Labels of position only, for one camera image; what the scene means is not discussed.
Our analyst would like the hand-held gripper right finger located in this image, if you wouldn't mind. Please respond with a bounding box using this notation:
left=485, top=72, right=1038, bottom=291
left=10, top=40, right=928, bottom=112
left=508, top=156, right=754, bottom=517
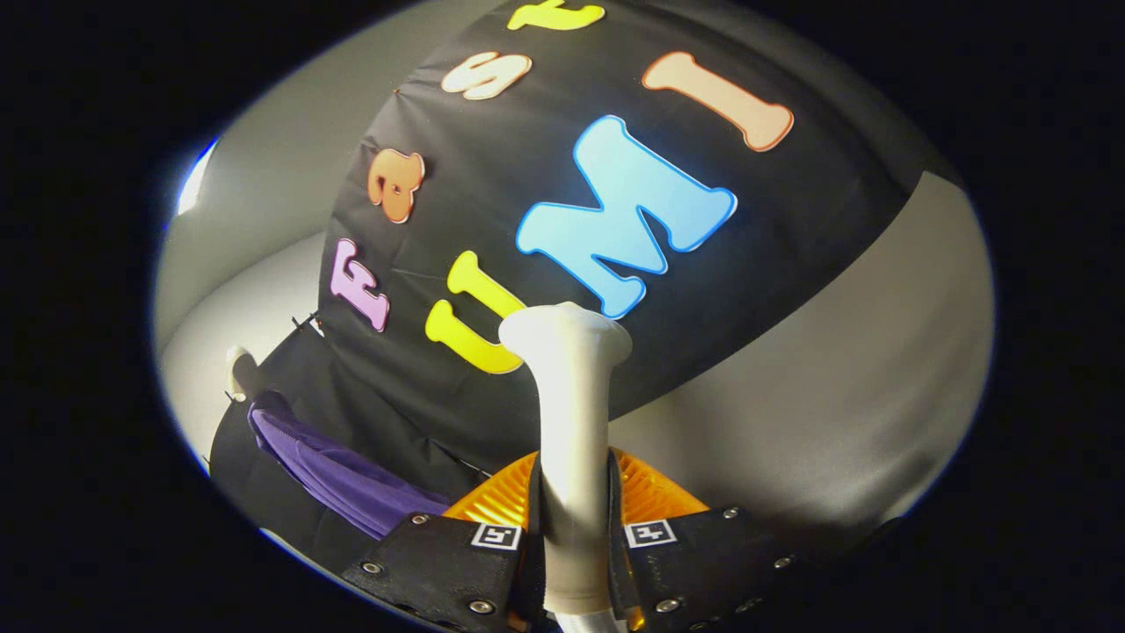
left=605, top=447, right=823, bottom=633

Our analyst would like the long strip ceiling light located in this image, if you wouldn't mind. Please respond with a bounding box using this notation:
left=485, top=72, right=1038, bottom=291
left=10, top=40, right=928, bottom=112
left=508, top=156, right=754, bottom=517
left=176, top=139, right=220, bottom=217

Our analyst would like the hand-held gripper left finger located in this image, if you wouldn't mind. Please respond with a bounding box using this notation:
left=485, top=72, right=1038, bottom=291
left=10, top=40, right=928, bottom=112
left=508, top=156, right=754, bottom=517
left=341, top=451, right=546, bottom=633

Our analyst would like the purple corduroy jacket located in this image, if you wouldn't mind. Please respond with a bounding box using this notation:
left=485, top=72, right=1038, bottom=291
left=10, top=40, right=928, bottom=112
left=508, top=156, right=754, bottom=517
left=248, top=391, right=454, bottom=540

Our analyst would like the black backdrop cloth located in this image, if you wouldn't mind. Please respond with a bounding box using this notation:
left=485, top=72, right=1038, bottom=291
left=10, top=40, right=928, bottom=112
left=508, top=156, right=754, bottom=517
left=207, top=0, right=934, bottom=568

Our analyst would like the cream plastic clothes hanger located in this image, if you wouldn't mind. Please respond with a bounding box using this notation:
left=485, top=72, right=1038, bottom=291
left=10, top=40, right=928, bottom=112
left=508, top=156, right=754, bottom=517
left=226, top=346, right=258, bottom=402

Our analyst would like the white garment steamer with hose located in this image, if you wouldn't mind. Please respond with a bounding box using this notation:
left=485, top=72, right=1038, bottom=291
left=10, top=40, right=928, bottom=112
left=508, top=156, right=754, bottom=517
left=497, top=302, right=635, bottom=633

